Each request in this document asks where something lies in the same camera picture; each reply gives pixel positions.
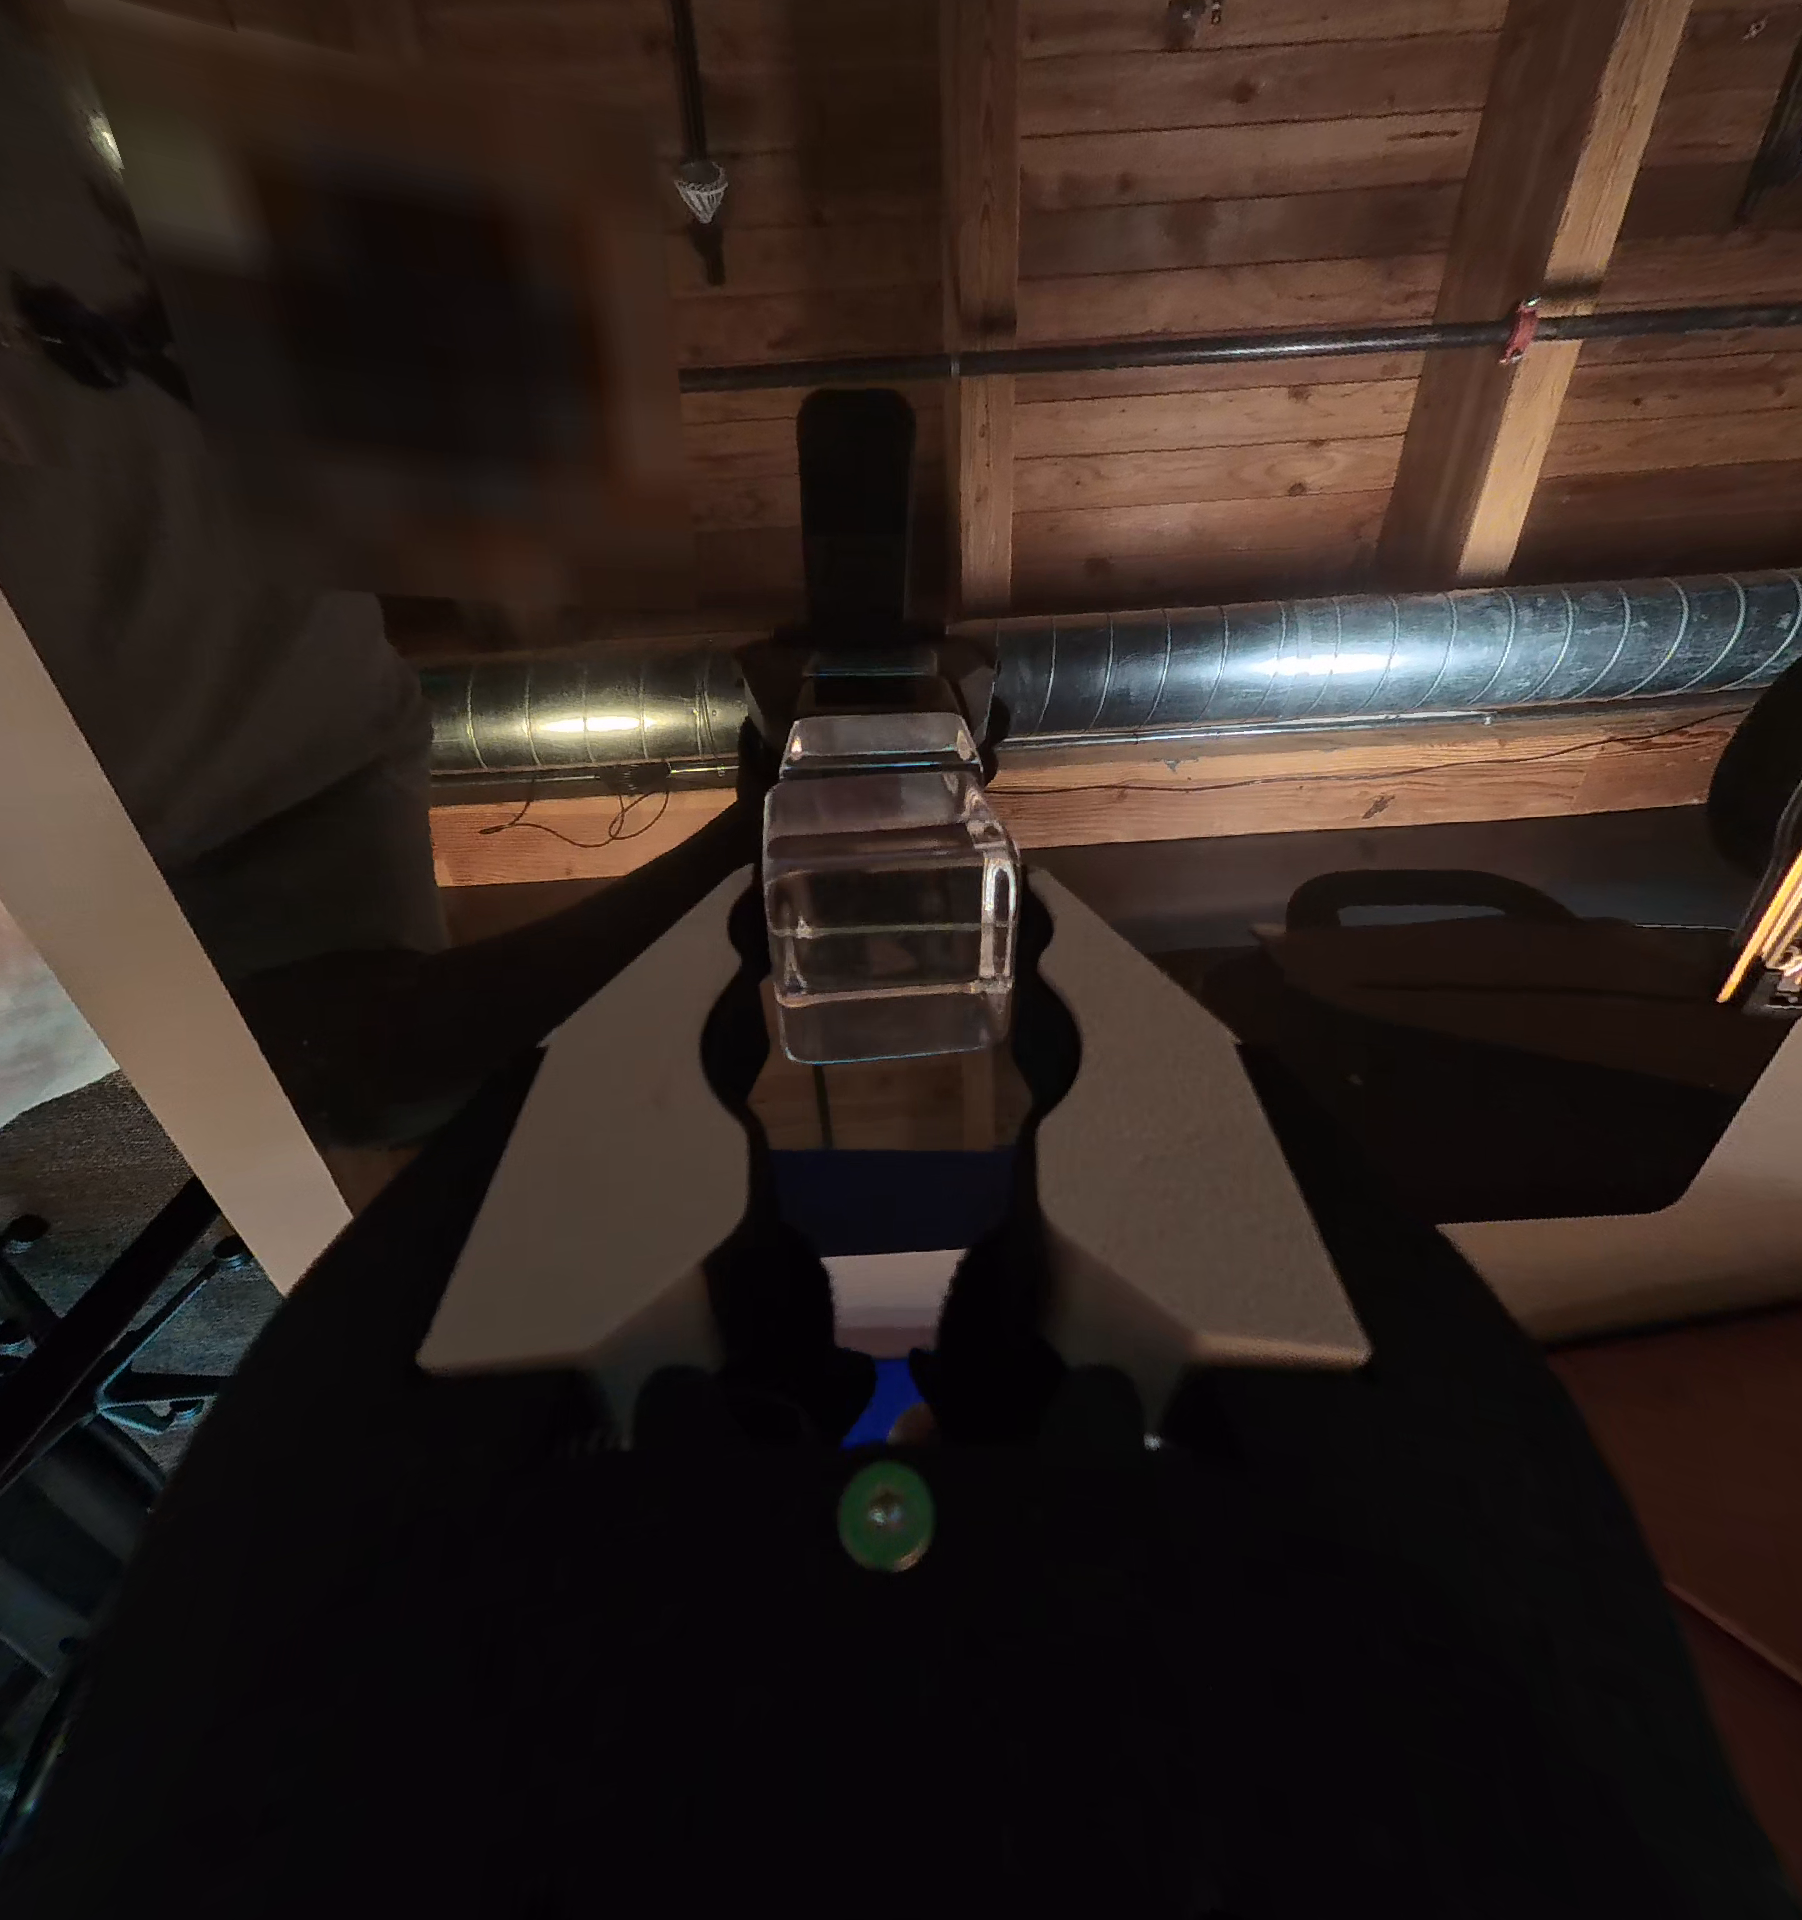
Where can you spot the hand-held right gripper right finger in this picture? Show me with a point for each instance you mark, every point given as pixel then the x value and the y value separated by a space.
pixel 1185 1184

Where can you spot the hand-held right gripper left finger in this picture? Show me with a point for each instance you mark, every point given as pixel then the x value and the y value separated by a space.
pixel 601 1184

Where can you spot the clear acrylic cube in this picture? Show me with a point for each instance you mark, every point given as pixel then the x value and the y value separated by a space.
pixel 887 916

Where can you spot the black desk leg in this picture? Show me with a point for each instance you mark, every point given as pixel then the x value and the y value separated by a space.
pixel 62 1365

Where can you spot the office chair base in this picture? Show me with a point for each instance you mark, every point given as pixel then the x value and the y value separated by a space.
pixel 135 1387

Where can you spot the dark mirror board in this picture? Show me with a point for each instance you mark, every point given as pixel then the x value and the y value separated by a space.
pixel 1215 450

